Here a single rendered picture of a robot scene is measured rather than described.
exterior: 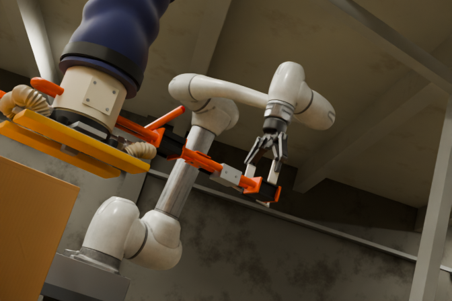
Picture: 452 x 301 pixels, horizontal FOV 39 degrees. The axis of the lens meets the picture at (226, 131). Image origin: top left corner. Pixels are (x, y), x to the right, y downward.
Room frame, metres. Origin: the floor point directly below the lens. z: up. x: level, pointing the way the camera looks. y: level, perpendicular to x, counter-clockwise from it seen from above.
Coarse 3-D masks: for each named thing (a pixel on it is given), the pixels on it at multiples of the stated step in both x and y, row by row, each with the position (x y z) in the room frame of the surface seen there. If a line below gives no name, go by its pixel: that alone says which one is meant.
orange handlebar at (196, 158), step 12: (36, 84) 1.54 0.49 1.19; (48, 84) 1.54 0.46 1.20; (0, 96) 1.76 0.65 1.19; (120, 120) 1.64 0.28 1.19; (132, 132) 1.70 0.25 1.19; (144, 132) 1.68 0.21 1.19; (192, 156) 1.75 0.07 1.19; (204, 156) 1.77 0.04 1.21; (204, 168) 1.82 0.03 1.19; (216, 168) 1.79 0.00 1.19; (240, 180) 1.84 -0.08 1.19; (252, 180) 1.85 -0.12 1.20
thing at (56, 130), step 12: (24, 120) 1.46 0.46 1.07; (36, 120) 1.43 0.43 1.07; (48, 120) 1.44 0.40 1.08; (60, 120) 1.49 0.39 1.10; (48, 132) 1.50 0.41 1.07; (60, 132) 1.46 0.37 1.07; (72, 132) 1.47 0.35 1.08; (72, 144) 1.54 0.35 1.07; (84, 144) 1.51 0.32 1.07; (96, 144) 1.50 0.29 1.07; (108, 144) 1.56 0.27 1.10; (96, 156) 1.58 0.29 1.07; (108, 156) 1.54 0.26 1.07; (120, 156) 1.54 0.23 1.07; (132, 156) 1.56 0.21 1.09; (120, 168) 1.63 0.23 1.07; (132, 168) 1.59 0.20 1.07; (144, 168) 1.57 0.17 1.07
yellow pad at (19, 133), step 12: (0, 132) 1.66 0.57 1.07; (12, 132) 1.62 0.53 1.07; (24, 132) 1.61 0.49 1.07; (36, 132) 1.64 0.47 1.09; (36, 144) 1.67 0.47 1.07; (48, 144) 1.64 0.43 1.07; (60, 144) 1.66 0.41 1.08; (60, 156) 1.71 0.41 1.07; (84, 156) 1.69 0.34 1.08; (84, 168) 1.77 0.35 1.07; (96, 168) 1.72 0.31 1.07; (108, 168) 1.73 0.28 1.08
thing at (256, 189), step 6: (258, 180) 1.85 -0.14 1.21; (264, 180) 1.86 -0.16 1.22; (258, 186) 1.85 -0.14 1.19; (264, 186) 1.87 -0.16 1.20; (270, 186) 1.88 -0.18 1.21; (276, 186) 1.89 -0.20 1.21; (246, 192) 1.90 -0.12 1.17; (252, 192) 1.87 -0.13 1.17; (258, 192) 1.86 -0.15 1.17; (264, 192) 1.88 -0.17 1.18; (270, 192) 1.89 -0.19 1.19; (276, 192) 1.89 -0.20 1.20; (258, 198) 1.92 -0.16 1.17; (264, 198) 1.89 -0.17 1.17; (270, 198) 1.88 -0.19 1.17; (276, 198) 1.88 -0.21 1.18
